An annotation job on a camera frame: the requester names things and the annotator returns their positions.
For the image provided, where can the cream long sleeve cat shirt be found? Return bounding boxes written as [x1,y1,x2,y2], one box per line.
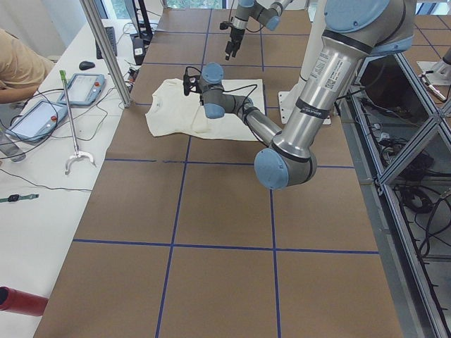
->
[146,78,256,141]

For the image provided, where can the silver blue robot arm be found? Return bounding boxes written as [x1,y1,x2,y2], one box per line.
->
[220,1,292,61]
[183,1,416,189]

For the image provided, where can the black keyboard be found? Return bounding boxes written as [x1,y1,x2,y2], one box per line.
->
[95,26,118,60]

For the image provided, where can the far blue teach pendant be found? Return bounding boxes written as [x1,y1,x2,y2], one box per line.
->
[60,73,105,107]

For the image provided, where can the blue teach pendant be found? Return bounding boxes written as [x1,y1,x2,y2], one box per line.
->
[60,73,105,107]
[6,100,68,143]

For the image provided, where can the black computer mouse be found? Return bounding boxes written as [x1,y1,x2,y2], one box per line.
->
[78,61,96,70]

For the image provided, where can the reacher grabber tool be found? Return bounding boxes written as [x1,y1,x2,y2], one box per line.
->
[59,70,96,175]

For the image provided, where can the near blue teach pendant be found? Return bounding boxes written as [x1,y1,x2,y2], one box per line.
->
[6,100,68,143]

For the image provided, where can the person in tan shirt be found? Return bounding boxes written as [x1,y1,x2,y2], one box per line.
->
[1,29,54,104]

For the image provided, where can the red cylinder bottle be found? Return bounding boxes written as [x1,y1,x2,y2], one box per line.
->
[1,287,49,316]

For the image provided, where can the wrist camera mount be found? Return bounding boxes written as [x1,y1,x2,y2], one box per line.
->
[183,72,202,96]
[219,21,233,30]

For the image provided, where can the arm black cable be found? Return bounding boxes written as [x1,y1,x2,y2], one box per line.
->
[185,65,260,117]

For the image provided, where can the white pedestal column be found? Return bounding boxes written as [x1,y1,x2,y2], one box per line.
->
[278,0,326,124]

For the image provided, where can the aluminium frame post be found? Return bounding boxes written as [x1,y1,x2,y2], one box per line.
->
[80,0,131,108]

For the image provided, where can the aluminium frame rack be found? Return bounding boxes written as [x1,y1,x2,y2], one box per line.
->
[335,44,450,337]

